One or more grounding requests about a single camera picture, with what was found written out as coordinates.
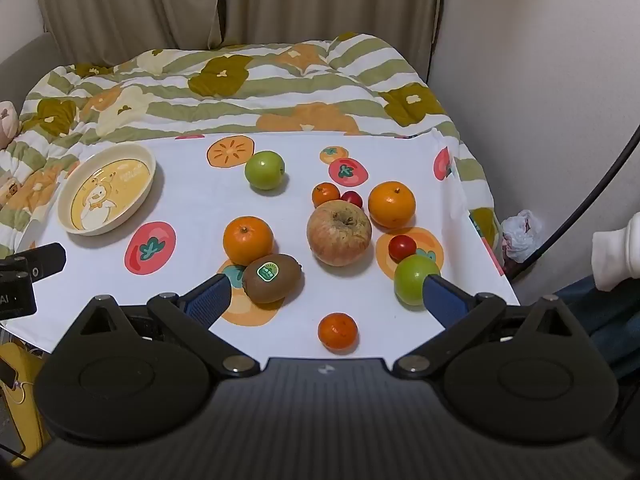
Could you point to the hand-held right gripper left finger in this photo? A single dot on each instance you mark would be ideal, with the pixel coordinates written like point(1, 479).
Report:
point(210, 300)

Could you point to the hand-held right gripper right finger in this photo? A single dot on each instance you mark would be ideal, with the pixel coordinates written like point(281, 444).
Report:
point(442, 300)

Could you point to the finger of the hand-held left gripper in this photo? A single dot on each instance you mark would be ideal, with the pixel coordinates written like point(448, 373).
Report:
point(49, 260)

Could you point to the green apple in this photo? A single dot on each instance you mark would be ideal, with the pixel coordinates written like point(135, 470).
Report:
point(265, 170)
point(410, 280)

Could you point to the brown kiwi with green sticker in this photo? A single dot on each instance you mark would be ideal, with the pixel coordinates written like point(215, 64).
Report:
point(272, 282)

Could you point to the large orange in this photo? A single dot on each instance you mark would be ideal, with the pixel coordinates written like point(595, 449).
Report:
point(248, 240)
point(392, 205)

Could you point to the cream bowl with duck print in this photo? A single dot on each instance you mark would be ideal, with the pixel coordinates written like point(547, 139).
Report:
point(106, 188)

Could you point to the small mandarin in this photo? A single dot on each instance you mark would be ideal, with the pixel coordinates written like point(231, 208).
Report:
point(326, 195)
point(338, 331)

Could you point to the large red apple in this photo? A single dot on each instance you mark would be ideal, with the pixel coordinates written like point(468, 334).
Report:
point(339, 232)

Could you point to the yellow object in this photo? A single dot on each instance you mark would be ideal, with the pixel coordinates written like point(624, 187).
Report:
point(22, 360)

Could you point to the white fruit-print cloth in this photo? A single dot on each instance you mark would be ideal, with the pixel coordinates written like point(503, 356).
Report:
point(200, 200)

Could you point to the white plastic bag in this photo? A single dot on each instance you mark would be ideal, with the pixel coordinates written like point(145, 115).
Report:
point(520, 232)

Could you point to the small red cherry tomato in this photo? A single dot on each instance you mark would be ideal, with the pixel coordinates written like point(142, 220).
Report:
point(352, 199)

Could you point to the pink plush toy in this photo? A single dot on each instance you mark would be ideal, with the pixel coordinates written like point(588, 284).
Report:
point(7, 122)

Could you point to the person's blue jeans leg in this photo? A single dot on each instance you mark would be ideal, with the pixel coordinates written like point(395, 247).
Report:
point(615, 315)

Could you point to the person's white top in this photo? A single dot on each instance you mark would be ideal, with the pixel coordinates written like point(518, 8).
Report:
point(617, 255)

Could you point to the grey sofa back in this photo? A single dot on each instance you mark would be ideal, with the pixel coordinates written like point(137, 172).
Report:
point(25, 55)

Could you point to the striped floral blanket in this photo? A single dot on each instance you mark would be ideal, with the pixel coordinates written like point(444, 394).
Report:
point(300, 85)

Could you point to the beige curtain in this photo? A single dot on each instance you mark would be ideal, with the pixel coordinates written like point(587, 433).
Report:
point(325, 0)
point(125, 5)

